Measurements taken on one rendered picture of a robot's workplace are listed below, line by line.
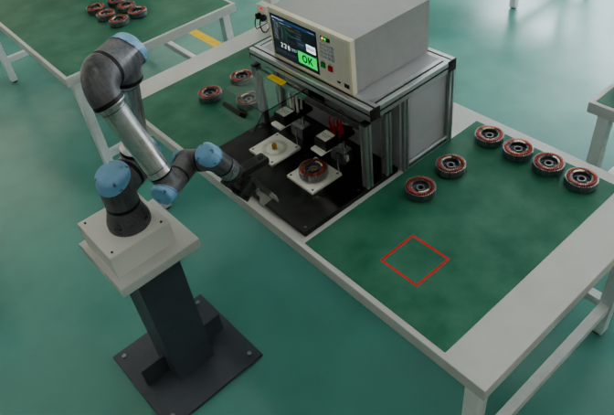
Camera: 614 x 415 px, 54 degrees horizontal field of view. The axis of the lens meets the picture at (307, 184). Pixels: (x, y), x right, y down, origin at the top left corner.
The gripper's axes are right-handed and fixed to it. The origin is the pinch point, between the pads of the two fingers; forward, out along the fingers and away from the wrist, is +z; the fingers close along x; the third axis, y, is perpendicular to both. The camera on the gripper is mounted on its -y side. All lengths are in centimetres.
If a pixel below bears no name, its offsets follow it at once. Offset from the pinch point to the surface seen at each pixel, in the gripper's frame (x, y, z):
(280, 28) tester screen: -26, -50, -17
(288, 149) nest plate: -19.4, -18.4, 17.9
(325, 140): 2.1, -27.6, 7.3
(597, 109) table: 52, -108, 76
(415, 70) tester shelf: 16, -65, 7
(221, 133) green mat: -53, -8, 16
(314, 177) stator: 3.9, -14.3, 13.0
